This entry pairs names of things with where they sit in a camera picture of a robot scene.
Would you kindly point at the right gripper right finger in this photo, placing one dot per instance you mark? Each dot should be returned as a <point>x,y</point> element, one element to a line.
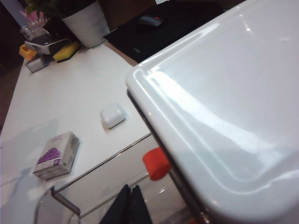
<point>139,210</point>

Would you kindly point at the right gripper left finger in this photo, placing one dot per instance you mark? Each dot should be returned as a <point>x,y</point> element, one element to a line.
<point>119,210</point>

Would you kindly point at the purple white napkin pack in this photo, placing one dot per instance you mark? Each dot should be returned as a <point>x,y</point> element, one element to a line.
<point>56,156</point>

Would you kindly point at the white drawer cabinet frame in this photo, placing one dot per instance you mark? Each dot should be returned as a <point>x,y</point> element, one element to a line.
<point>222,93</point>

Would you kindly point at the white earbuds case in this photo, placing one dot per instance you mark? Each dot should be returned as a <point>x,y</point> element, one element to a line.
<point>112,115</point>

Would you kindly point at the yellow sponge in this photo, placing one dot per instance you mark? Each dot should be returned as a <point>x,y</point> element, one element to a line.
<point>64,53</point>

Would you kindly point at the small gray box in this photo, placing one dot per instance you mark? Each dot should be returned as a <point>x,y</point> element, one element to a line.
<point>36,65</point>

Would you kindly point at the black mouse pad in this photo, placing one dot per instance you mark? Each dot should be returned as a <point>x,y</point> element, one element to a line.
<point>163,39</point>

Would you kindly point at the silver black device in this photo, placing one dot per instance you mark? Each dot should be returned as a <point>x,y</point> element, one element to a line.
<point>46,44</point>

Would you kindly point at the orange yellow plastic object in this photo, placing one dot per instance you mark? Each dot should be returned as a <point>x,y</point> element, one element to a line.
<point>25,52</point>

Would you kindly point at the white flower pot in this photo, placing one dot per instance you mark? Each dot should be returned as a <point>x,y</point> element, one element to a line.
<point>86,25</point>

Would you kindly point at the black computer mouse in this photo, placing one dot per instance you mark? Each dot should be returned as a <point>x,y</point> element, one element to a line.
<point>149,21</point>

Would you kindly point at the brown cardboard box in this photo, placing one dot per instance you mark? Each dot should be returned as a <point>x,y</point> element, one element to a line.
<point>121,14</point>

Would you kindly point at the clear glass jar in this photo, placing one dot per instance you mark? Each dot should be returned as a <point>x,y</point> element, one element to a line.
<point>30,32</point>

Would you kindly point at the pink flowers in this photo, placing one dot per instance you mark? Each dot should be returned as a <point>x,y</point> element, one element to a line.
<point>35,16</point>

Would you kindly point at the green potted plant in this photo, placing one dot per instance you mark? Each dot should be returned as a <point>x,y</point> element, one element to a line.
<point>53,8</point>

